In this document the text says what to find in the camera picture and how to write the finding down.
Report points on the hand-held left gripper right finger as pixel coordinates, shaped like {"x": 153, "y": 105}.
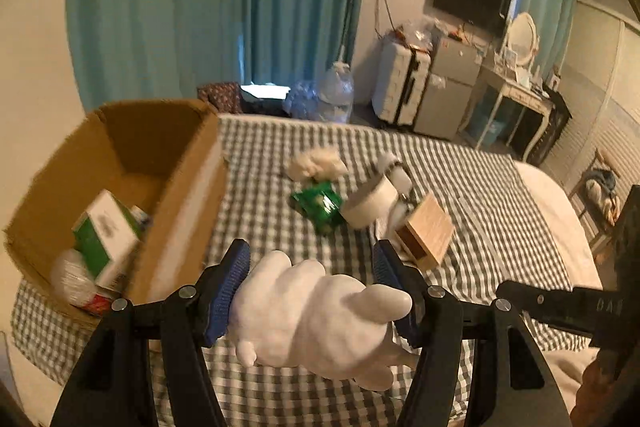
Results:
{"x": 387, "y": 264}

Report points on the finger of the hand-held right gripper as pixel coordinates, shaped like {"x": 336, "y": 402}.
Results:
{"x": 540, "y": 304}

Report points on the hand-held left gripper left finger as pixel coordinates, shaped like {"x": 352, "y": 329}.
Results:
{"x": 225, "y": 292}

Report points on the brown cardboard box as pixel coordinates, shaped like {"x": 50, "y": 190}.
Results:
{"x": 175, "y": 227}

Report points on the white figurine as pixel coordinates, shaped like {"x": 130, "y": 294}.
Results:
{"x": 310, "y": 317}

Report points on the clear jar blue red label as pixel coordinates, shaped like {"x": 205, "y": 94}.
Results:
{"x": 72, "y": 277}

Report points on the person's right hand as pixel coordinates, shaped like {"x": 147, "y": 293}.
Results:
{"x": 595, "y": 392}

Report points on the wooden box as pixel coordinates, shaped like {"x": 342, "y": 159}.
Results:
{"x": 430, "y": 222}

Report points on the green snack packet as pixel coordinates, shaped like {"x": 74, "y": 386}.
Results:
{"x": 317, "y": 204}

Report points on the crumpled white tissue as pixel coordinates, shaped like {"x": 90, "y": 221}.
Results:
{"x": 320, "y": 162}

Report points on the wooden chair with clothes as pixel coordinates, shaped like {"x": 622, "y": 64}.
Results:
{"x": 597, "y": 192}

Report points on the green white carton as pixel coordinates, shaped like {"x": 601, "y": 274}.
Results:
{"x": 105, "y": 227}

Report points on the blue bin under table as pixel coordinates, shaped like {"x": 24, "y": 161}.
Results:
{"x": 485, "y": 127}

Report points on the large clear water bottle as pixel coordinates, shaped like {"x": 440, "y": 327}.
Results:
{"x": 337, "y": 94}

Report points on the black bag beside table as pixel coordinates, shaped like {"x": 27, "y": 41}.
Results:
{"x": 552, "y": 127}

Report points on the grey mini fridge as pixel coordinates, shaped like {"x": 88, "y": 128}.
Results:
{"x": 447, "y": 92}

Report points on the white suitcase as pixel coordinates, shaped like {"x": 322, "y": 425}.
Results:
{"x": 400, "y": 82}

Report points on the blue plastic bag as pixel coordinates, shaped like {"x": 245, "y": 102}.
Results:
{"x": 302, "y": 99}

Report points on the dark patterned bag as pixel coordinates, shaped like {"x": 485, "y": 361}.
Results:
{"x": 217, "y": 97}

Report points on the white paper on dark case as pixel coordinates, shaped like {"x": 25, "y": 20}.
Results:
{"x": 265, "y": 94}

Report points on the white dressing table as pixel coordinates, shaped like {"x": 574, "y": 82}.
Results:
{"x": 520, "y": 94}

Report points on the white mop pole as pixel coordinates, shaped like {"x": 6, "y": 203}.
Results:
{"x": 342, "y": 42}

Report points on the white louvered wardrobe doors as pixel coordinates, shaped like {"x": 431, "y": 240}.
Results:
{"x": 600, "y": 82}

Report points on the crumpled clear bags on fridge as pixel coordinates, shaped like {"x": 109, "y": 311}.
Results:
{"x": 422, "y": 34}

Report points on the oval white mirror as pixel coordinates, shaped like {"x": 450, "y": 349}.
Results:
{"x": 522, "y": 37}

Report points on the light teal curtain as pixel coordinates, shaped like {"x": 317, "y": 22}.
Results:
{"x": 150, "y": 7}

